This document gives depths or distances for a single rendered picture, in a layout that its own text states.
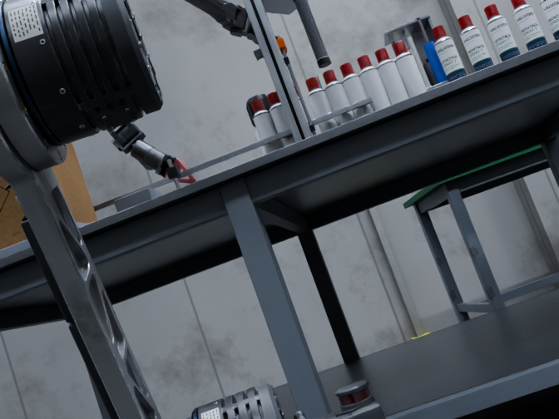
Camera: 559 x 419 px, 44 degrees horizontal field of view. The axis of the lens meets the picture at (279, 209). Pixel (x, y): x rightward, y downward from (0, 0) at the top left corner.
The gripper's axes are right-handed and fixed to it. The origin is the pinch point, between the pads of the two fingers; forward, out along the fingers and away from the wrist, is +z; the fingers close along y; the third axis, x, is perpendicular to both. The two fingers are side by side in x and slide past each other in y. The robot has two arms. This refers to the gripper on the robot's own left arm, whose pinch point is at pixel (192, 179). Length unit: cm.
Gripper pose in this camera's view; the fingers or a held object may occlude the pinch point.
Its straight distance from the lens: 198.8
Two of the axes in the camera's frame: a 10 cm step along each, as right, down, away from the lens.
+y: 1.5, 0.7, 9.9
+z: 8.5, 4.9, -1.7
